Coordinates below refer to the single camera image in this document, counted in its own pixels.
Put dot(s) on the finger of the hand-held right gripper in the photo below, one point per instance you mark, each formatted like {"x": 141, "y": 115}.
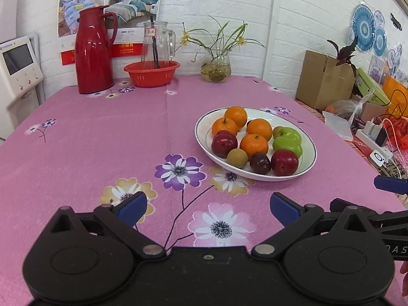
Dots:
{"x": 387, "y": 182}
{"x": 337, "y": 204}

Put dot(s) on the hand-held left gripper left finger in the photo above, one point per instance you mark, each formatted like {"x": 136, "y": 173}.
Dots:
{"x": 132, "y": 207}

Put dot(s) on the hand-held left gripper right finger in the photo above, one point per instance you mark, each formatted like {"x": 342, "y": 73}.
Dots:
{"x": 285, "y": 207}

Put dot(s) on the red apple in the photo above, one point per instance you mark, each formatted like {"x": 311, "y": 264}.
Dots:
{"x": 284, "y": 162}
{"x": 224, "y": 143}

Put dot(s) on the dark purple plum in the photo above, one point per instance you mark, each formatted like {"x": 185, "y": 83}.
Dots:
{"x": 260, "y": 163}

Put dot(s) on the green apple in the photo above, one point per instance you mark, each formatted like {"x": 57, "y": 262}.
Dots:
{"x": 290, "y": 134}
{"x": 287, "y": 146}

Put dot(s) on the white rimmed plate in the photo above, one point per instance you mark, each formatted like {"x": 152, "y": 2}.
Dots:
{"x": 307, "y": 148}

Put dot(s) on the tangerine with stem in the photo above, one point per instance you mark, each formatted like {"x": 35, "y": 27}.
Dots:
{"x": 254, "y": 146}
{"x": 223, "y": 127}

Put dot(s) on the brown round fruit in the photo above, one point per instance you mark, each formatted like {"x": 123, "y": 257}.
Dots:
{"x": 237, "y": 158}
{"x": 277, "y": 132}

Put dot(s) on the smooth orange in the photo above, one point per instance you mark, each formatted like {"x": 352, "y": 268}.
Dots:
{"x": 236, "y": 117}
{"x": 259, "y": 129}

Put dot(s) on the person's right hand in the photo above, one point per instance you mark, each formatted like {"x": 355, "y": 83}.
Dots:
{"x": 404, "y": 275}

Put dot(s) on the white device with round logo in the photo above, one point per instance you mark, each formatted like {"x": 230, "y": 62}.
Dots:
{"x": 379, "y": 158}

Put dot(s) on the black charger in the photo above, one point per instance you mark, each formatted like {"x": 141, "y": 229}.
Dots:
{"x": 381, "y": 137}

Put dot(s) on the white power strip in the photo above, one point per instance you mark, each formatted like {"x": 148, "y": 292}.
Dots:
{"x": 365, "y": 138}

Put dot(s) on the white charger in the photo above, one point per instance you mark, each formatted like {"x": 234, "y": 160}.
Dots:
{"x": 369, "y": 127}
{"x": 377, "y": 130}

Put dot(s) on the pink cardboard box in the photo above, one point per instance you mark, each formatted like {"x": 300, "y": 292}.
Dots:
{"x": 373, "y": 110}

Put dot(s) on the white plastic container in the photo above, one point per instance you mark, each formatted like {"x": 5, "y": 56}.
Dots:
{"x": 338, "y": 124}

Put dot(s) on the pink floral tablecloth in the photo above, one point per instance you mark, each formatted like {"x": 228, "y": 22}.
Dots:
{"x": 95, "y": 134}

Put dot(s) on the clear plastic bag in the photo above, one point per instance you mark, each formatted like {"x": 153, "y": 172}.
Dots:
{"x": 342, "y": 108}

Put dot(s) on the orange bag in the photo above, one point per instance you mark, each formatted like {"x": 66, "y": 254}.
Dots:
{"x": 395, "y": 92}

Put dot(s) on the green box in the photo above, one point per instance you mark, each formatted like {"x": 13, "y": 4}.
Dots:
{"x": 369, "y": 84}

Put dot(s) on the purple framed picture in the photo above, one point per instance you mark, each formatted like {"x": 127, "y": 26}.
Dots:
{"x": 377, "y": 68}

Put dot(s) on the red plastic basket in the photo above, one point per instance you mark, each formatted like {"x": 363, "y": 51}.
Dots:
{"x": 151, "y": 75}

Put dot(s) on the dark purple plant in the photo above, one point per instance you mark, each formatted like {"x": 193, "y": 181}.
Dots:
{"x": 346, "y": 54}

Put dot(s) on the glass vase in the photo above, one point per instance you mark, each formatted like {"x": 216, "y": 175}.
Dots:
{"x": 215, "y": 68}

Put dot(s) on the red thermos jug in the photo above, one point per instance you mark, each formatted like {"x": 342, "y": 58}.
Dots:
{"x": 92, "y": 54}

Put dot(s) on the black stick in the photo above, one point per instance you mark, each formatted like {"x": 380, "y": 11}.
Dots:
{"x": 155, "y": 47}

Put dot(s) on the glass pitcher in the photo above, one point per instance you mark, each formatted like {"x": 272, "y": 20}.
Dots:
{"x": 159, "y": 44}

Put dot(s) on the white water dispenser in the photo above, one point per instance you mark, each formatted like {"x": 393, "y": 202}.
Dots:
{"x": 19, "y": 79}

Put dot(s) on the green flowering plant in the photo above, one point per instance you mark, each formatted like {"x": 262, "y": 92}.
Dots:
{"x": 220, "y": 35}

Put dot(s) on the medium blue wall fan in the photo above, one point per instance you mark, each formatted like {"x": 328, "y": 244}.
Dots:
{"x": 380, "y": 41}

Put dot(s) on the blue patterned wall plates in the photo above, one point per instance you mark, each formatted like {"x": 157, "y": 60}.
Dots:
{"x": 363, "y": 27}

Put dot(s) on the black wall ornament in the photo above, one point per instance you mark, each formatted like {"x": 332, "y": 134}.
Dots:
{"x": 396, "y": 20}

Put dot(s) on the small pale blue wall fan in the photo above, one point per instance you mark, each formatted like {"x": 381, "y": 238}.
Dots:
{"x": 378, "y": 19}

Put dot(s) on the white wall conduit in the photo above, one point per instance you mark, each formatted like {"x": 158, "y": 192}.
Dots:
{"x": 271, "y": 22}

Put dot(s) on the bedding wall poster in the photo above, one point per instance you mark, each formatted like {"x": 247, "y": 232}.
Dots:
{"x": 134, "y": 0}

